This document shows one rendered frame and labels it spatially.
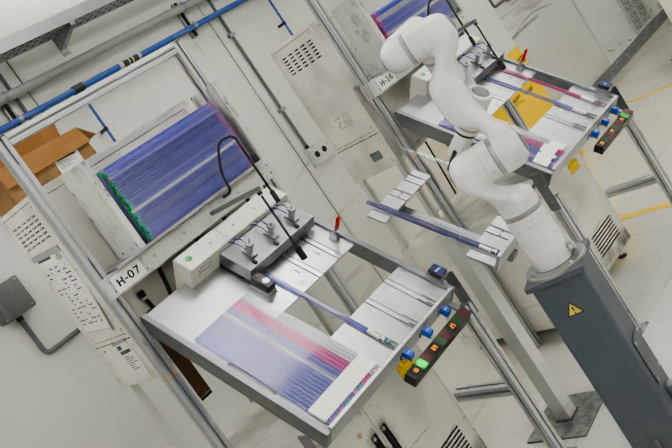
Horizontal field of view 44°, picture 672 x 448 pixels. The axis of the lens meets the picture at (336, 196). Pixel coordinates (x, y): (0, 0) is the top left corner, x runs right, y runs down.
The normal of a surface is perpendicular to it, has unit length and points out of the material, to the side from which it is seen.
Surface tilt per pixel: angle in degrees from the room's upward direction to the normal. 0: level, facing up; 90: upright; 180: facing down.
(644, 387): 90
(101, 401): 90
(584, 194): 90
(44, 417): 90
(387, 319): 45
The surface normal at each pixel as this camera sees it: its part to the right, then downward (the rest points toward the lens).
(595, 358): -0.35, 0.38
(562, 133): 0.02, -0.77
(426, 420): 0.59, -0.27
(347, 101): -0.58, 0.50
